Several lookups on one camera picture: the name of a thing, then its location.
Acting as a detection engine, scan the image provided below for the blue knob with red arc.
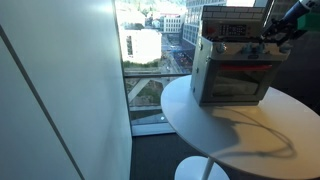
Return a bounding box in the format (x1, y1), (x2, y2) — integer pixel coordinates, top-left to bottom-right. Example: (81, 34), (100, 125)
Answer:
(215, 42), (227, 54)

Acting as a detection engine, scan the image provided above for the white table pedestal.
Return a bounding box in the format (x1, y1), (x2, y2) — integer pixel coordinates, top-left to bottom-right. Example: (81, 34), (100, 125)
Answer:
(174, 155), (231, 180)

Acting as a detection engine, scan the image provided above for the grey toy oven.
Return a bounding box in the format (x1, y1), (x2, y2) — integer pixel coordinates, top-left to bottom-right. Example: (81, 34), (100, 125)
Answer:
(190, 4), (292, 107)

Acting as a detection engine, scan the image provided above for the grey window crossbar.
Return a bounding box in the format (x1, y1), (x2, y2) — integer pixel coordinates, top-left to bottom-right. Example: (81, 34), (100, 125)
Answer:
(123, 72), (193, 80)

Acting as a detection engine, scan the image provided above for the pale building with windows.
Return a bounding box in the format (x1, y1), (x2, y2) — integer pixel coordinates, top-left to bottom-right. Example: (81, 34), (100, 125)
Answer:
(159, 13), (186, 34)

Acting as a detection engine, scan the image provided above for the white low building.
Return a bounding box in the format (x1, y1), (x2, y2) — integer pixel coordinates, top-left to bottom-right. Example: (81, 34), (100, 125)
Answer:
(118, 27), (163, 65)

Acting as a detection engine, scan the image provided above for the blue toy oven knob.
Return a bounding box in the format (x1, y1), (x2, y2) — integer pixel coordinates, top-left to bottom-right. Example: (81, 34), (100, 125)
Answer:
(254, 43), (267, 55)
(242, 43), (254, 56)

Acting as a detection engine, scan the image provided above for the glass office tower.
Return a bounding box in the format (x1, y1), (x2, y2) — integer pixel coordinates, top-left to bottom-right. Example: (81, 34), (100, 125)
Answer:
(181, 0), (228, 48)

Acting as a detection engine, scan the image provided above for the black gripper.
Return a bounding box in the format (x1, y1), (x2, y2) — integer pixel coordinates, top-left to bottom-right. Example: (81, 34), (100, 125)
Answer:
(261, 15), (303, 47)

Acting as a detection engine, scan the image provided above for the blue knob with red dots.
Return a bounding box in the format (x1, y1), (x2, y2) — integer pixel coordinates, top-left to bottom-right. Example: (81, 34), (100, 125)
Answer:
(279, 43), (292, 54)

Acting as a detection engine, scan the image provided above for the green block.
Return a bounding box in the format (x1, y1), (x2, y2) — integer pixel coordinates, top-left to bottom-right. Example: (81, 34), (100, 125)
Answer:
(297, 12), (320, 33)

